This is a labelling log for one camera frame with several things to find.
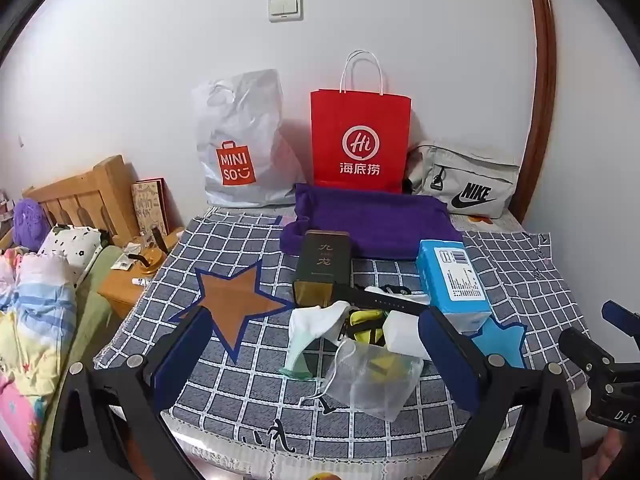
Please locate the grey waist bag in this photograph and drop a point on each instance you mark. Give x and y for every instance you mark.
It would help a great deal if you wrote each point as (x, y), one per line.
(465, 175)

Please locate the grey checked star blanket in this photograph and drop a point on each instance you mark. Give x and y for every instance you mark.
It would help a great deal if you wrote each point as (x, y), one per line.
(240, 390)

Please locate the dark green tea box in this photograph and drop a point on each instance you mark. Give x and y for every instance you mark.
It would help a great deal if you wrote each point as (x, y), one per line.
(320, 260)

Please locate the white knotted sock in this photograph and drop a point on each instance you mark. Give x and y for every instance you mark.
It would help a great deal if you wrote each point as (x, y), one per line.
(382, 290)

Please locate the purple plush toy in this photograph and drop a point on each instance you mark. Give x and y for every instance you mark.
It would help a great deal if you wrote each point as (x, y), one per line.
(30, 222)

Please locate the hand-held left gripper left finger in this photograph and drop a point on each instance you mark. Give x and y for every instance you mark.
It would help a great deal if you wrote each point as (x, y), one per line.
(182, 360)

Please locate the yellow black striped band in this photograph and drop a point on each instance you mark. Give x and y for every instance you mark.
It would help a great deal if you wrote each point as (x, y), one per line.
(367, 325)

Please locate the wooden nightstand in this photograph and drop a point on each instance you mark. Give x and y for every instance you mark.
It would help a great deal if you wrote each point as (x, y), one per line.
(122, 290)

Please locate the white and green glove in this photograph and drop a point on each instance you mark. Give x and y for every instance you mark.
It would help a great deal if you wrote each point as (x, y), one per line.
(312, 330)

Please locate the white plastic shopping bag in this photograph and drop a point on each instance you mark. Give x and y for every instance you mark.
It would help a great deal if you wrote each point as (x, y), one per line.
(245, 125)

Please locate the purple towel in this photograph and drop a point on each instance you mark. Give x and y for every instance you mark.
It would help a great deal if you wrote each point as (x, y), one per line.
(380, 220)

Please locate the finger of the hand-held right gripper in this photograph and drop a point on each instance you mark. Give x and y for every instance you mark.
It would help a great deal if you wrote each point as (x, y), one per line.
(622, 316)
(585, 350)

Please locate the blue carton box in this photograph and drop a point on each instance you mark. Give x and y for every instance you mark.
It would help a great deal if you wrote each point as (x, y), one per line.
(450, 280)

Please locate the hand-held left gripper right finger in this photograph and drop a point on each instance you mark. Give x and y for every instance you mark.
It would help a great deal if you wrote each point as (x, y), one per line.
(447, 355)

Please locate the colourful printed quilt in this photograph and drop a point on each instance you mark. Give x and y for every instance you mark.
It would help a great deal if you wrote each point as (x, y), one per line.
(30, 320)

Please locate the red paper bag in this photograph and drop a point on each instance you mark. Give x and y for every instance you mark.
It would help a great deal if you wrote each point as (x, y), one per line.
(360, 125)

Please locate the green bed sheet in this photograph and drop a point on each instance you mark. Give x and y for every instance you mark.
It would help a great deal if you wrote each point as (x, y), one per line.
(92, 310)

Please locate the brown wooden door frame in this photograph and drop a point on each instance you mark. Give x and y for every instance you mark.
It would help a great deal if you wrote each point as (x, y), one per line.
(542, 85)

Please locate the white sponge block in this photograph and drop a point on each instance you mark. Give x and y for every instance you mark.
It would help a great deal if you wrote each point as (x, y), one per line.
(402, 335)

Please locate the patterned hardcover book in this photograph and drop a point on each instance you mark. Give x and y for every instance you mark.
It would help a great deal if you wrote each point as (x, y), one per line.
(150, 207)

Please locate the gold round dish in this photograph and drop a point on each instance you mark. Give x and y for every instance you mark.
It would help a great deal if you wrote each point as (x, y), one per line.
(150, 262)

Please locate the white floral bed sheet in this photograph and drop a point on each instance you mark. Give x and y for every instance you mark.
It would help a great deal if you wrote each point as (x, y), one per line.
(480, 222)

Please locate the white light switch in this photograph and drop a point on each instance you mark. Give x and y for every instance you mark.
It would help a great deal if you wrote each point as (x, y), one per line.
(285, 7)

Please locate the white dotted pillow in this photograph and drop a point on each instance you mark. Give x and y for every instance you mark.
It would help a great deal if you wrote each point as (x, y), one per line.
(70, 250)

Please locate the wooden headboard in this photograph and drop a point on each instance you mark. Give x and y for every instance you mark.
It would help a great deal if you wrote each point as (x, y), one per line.
(85, 195)

